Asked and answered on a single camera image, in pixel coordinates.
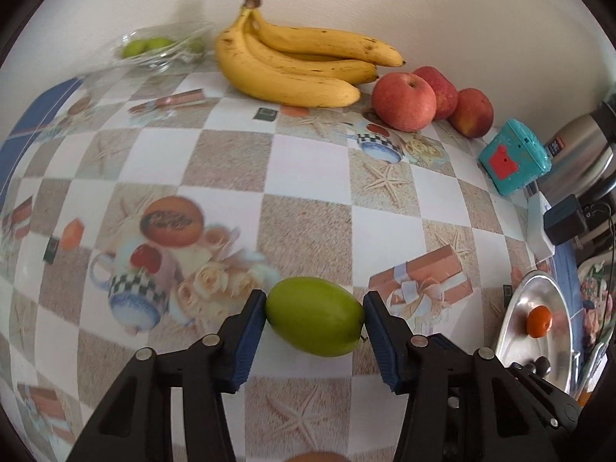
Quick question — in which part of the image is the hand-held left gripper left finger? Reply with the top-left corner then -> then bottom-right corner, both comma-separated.
65,289 -> 268,462

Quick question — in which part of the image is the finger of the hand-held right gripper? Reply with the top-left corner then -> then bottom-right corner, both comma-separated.
507,364 -> 583,444

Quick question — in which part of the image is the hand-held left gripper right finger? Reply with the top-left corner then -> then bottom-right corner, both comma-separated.
362,291 -> 555,462

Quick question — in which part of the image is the round metal plate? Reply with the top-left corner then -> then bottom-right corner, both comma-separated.
495,269 -> 579,396

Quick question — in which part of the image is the clear plastic fruit container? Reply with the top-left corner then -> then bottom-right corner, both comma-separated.
102,20 -> 216,74

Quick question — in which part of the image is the colourful patterned cloth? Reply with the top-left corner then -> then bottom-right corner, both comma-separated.
576,257 -> 616,352

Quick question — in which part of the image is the small tan round fruit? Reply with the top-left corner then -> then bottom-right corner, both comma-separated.
295,451 -> 348,462

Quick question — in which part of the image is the printed checkered tablecloth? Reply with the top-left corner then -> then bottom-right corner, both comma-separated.
0,65 -> 569,462

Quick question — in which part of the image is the white power strip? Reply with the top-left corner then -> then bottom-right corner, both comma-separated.
526,191 -> 555,259

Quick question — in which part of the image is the black power adapter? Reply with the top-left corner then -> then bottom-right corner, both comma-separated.
543,194 -> 589,246

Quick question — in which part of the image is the teal box with red label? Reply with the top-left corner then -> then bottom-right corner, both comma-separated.
478,119 -> 552,197

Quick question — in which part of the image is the red apple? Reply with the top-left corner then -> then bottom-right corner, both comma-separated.
413,66 -> 459,121
449,88 -> 495,139
371,72 -> 438,132

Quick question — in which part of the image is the stainless steel kettle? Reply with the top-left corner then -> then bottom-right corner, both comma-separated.
535,101 -> 616,204

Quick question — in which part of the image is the yellow banana bunch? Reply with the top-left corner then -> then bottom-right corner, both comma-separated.
214,0 -> 406,109

